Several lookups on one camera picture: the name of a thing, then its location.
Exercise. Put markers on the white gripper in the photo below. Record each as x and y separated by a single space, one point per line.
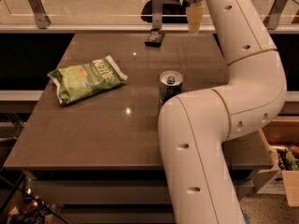
195 16

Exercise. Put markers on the black rxbar chocolate bar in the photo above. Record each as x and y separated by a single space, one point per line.
155 38

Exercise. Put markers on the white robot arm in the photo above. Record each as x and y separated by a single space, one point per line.
193 125

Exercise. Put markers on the black office chair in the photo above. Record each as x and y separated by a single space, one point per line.
174 11

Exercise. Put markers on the silver blue energy drink can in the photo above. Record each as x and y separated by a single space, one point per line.
170 85

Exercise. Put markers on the glass railing panel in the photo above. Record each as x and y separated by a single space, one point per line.
97 12

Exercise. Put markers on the green kettle chips bag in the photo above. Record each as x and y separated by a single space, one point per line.
77 82

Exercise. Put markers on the cardboard box with items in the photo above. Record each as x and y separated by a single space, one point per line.
281 139

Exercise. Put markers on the grey table drawer unit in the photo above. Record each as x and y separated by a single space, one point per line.
107 195

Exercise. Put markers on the middle metal railing post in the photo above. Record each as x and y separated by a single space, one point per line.
157 14

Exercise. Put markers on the metal railing post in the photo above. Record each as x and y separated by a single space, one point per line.
272 19
157 14
41 17

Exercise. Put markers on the right metal railing post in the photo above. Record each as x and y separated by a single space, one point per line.
272 19

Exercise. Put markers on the left metal railing post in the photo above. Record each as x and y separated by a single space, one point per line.
41 17

